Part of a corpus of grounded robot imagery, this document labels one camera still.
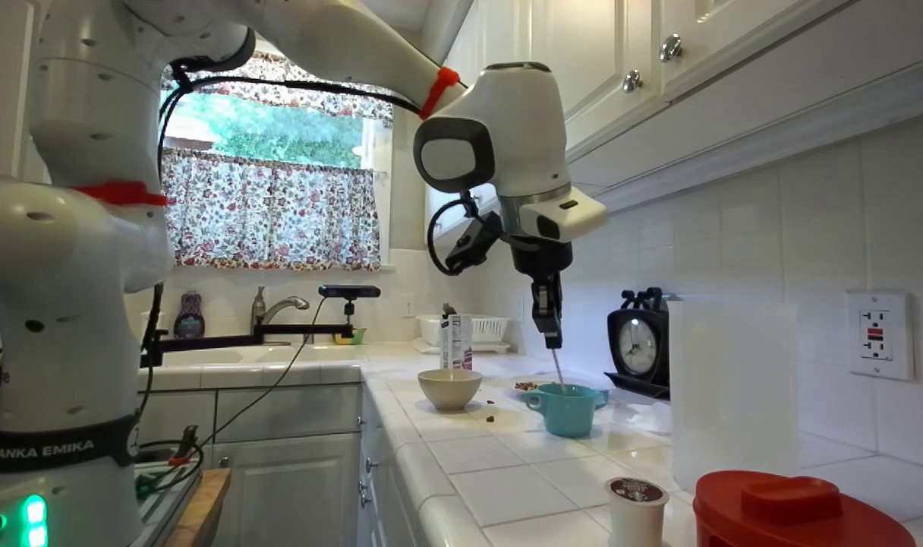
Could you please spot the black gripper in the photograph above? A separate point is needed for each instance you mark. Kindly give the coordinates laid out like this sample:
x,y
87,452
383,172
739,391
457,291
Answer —
x,y
541,261

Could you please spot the clear drinking straw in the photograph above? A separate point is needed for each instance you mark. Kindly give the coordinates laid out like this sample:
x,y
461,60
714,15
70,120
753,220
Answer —
x,y
557,366

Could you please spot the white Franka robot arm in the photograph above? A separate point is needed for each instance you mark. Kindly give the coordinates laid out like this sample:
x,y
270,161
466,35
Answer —
x,y
67,292

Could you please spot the beige ceramic bowl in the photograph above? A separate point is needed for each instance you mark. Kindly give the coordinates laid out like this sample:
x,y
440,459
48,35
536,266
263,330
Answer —
x,y
451,391

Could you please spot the white plate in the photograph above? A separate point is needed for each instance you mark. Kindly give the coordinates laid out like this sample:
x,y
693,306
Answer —
x,y
524,383

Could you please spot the granulated sugar box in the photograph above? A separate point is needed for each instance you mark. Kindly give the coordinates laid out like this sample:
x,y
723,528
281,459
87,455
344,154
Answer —
x,y
457,350

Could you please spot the small white pod cup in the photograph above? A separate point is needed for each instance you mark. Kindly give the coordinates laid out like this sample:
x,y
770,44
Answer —
x,y
637,517

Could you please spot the silver cabinet knob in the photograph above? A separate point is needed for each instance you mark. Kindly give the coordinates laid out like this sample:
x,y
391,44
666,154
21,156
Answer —
x,y
672,46
632,80

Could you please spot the chrome kitchen faucet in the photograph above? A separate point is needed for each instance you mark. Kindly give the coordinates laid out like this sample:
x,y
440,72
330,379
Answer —
x,y
259,308

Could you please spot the white upper cabinets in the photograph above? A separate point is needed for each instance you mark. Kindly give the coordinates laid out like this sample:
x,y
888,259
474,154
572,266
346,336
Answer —
x,y
624,33

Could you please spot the white cabinets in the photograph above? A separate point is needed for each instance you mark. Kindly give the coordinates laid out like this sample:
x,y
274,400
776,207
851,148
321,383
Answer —
x,y
624,33
288,474

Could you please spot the floral cafe curtain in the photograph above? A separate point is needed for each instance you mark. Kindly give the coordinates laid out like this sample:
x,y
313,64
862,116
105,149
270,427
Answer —
x,y
269,207

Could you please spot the white lower cabinets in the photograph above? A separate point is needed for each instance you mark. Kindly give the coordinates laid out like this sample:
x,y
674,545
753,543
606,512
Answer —
x,y
288,474

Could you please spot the red lidded container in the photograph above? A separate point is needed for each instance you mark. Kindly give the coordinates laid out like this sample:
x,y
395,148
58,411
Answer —
x,y
785,512

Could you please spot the white kitchen sink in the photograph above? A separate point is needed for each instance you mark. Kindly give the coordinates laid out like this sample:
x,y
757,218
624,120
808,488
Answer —
x,y
239,357

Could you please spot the kitchen window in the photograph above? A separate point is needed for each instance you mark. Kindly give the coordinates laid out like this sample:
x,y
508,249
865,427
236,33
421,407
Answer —
x,y
281,125

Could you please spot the floral curtain valance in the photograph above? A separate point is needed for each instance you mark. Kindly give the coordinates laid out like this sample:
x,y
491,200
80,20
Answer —
x,y
281,64

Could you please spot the wooden table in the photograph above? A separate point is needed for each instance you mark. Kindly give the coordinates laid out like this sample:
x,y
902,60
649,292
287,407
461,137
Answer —
x,y
201,512

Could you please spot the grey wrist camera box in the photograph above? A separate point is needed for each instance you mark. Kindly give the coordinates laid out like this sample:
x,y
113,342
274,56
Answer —
x,y
570,215

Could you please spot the black stereo camera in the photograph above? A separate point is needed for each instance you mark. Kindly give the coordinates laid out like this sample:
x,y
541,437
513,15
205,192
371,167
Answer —
x,y
346,292

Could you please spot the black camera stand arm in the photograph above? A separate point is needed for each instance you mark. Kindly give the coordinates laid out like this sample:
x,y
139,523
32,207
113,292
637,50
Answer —
x,y
239,339

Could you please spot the white wall outlet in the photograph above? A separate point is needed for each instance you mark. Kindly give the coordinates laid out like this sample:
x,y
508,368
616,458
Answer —
x,y
877,336

